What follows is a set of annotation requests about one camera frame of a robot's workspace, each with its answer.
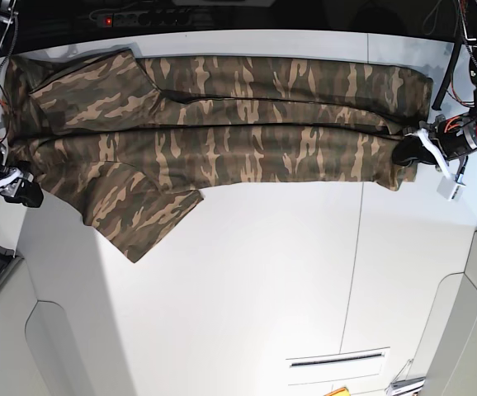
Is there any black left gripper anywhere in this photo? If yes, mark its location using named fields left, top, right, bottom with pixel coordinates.
left=391, top=115, right=477, bottom=166

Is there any camouflage T-shirt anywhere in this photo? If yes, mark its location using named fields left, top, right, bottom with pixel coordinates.
left=4, top=49, right=433, bottom=262

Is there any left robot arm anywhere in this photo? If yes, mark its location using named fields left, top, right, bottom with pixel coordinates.
left=392, top=1, right=477, bottom=169

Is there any grey device at bottom right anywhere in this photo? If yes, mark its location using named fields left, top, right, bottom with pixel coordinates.
left=385, top=359, right=426, bottom=396

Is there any yellow object at bottom edge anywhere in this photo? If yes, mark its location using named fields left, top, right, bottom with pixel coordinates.
left=324, top=387, right=351, bottom=396

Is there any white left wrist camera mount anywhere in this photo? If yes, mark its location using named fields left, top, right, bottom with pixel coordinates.
left=408, top=128, right=468, bottom=201

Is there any black power strip red switch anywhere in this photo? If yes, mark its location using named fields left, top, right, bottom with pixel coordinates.
left=88, top=9, right=191, bottom=28

